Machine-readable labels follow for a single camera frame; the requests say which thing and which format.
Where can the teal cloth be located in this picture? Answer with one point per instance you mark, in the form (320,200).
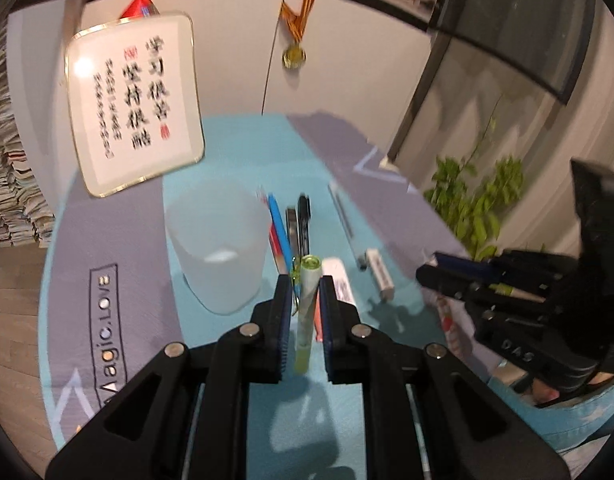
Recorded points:
(577,425)

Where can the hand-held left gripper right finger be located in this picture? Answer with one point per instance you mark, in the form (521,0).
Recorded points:
(328,320)

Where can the gold medal with striped ribbon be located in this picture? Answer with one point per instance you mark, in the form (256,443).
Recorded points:
(293,56)

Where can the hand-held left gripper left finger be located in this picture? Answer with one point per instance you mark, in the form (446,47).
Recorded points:
(284,320)

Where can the silver pen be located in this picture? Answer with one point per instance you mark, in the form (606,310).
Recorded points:
(347,225)

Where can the black marker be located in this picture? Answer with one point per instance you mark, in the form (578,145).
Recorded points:
(304,225)

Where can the blue pen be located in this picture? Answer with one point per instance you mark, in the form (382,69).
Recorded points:
(281,230)

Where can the yellow-green highlighter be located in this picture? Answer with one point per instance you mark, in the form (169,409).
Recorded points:
(307,310)

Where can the frosted plastic cup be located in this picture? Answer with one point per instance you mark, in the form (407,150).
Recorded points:
(212,230)

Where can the white and purple eraser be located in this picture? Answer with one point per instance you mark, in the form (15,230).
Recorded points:
(339,280)

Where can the grey and white eraser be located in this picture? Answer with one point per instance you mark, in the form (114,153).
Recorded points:
(380,272)

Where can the olive pen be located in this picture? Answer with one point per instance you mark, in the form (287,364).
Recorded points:
(517,292)

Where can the black window frame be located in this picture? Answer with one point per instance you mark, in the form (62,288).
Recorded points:
(422,80)

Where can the framed calligraphy plaque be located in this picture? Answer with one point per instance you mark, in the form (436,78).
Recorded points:
(137,105)

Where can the orange highlighter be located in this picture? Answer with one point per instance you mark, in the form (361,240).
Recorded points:
(317,320)

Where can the dark slim pen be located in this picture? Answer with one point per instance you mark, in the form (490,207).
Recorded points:
(292,232)

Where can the green potted plant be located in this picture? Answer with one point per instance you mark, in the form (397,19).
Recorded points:
(467,205)

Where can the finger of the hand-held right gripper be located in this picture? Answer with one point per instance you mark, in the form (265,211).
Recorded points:
(447,282)
(467,266)

